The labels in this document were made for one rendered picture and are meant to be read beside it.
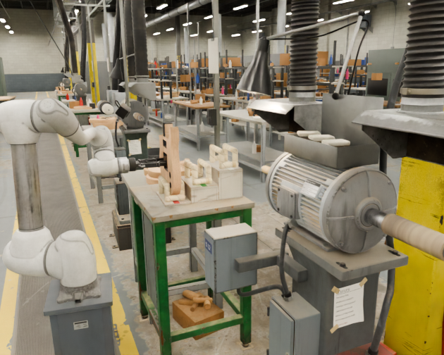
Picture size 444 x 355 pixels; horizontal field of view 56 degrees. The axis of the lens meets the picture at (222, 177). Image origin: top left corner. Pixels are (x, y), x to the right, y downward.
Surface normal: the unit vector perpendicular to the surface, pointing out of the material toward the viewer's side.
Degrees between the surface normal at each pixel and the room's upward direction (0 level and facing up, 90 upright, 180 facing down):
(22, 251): 82
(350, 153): 90
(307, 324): 90
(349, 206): 87
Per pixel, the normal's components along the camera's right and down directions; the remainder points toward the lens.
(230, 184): 0.33, 0.24
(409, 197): -0.92, 0.11
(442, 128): -0.58, -0.69
